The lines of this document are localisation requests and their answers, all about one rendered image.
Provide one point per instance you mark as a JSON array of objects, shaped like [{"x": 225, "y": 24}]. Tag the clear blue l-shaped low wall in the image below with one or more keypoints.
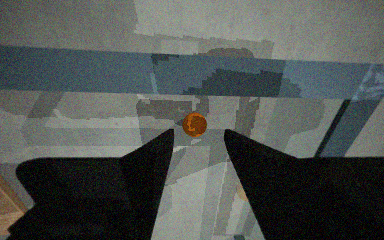
[{"x": 67, "y": 70}]

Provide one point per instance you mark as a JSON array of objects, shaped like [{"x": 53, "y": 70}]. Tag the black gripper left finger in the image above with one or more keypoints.
[{"x": 136, "y": 180}]

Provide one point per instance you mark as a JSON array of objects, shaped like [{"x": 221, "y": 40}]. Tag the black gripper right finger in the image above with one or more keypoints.
[{"x": 282, "y": 188}]

